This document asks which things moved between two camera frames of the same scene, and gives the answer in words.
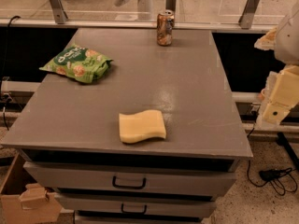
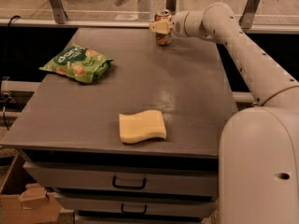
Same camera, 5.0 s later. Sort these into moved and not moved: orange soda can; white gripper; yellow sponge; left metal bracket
Moved: white gripper
Not moved: left metal bracket; orange soda can; yellow sponge
